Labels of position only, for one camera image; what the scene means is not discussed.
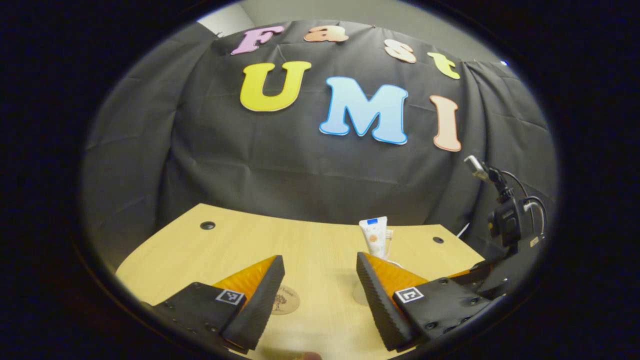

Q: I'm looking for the round wooden coaster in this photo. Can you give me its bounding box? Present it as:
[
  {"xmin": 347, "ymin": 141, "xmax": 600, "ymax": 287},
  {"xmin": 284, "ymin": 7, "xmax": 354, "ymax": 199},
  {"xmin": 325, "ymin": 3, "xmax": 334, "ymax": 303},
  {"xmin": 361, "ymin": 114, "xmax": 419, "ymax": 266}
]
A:
[{"xmin": 270, "ymin": 285, "xmax": 301, "ymax": 316}]

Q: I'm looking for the black cable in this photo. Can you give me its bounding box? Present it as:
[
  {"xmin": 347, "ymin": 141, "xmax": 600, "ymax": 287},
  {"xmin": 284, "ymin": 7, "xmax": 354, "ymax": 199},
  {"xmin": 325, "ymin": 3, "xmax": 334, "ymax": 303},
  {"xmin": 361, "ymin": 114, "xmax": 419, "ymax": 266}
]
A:
[{"xmin": 500, "ymin": 170, "xmax": 549, "ymax": 236}]

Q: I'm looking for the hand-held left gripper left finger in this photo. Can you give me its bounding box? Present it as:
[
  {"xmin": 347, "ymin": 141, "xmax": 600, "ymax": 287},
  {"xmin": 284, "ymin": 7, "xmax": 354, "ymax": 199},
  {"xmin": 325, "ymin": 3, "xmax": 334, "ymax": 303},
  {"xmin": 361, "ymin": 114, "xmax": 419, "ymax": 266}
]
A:
[{"xmin": 150, "ymin": 255, "xmax": 286, "ymax": 356}]

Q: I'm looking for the black backdrop cloth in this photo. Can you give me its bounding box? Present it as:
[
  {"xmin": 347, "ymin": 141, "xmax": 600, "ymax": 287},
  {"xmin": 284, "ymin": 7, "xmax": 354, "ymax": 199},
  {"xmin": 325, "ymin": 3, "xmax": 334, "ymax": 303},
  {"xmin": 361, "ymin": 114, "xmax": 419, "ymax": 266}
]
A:
[{"xmin": 82, "ymin": 20, "xmax": 558, "ymax": 271}]

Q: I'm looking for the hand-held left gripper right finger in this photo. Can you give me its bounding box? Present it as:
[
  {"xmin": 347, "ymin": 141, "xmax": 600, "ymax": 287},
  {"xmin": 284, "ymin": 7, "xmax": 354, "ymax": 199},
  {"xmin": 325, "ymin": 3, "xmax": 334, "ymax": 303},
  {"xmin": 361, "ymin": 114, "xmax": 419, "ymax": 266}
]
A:
[{"xmin": 356, "ymin": 252, "xmax": 506, "ymax": 353}]

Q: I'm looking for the wooden desktop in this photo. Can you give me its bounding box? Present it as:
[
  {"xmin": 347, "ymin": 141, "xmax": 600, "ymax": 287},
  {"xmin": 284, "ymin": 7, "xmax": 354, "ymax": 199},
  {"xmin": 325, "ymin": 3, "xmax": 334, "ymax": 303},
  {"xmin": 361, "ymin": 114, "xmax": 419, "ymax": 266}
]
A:
[{"xmin": 116, "ymin": 202, "xmax": 485, "ymax": 360}]

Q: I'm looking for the white toothpaste tube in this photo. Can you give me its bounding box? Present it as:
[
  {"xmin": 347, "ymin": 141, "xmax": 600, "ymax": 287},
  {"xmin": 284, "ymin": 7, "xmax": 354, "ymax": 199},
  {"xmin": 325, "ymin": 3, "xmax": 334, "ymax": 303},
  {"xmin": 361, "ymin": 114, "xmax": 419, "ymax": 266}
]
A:
[{"xmin": 359, "ymin": 216, "xmax": 390, "ymax": 261}]

